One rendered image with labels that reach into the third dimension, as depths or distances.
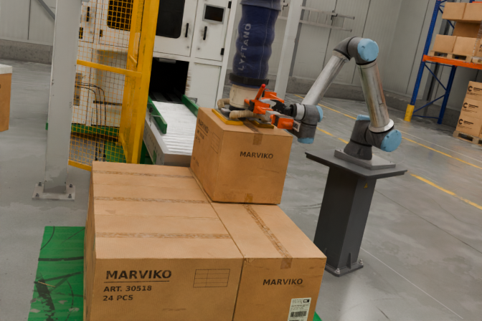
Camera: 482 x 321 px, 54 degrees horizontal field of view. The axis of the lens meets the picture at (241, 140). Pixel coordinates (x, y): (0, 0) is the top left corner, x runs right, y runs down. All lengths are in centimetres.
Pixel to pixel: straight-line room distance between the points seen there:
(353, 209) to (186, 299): 149
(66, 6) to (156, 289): 226
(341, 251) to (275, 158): 97
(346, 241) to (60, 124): 222
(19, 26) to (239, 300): 1016
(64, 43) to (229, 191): 174
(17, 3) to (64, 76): 809
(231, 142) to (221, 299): 81
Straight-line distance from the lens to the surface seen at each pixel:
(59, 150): 378
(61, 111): 371
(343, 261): 334
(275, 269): 212
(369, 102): 287
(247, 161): 251
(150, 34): 371
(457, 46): 1144
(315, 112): 262
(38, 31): 1169
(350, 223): 321
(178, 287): 202
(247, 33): 264
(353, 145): 314
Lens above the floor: 146
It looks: 13 degrees down
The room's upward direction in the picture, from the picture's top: 10 degrees clockwise
